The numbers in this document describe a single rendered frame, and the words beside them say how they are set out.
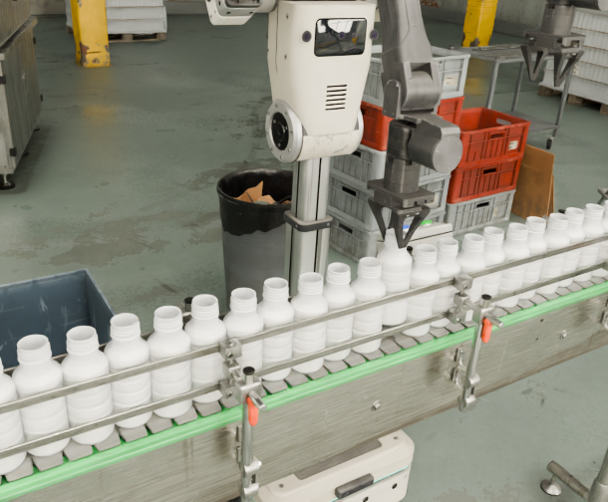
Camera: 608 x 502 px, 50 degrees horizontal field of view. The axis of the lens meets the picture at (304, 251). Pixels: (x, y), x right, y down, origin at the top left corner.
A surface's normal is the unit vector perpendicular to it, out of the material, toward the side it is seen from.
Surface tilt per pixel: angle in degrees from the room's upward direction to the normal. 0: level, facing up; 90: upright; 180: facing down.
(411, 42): 63
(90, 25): 90
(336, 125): 90
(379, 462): 31
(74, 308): 90
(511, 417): 0
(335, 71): 90
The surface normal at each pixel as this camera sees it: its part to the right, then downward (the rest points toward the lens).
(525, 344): 0.52, 0.41
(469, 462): 0.06, -0.90
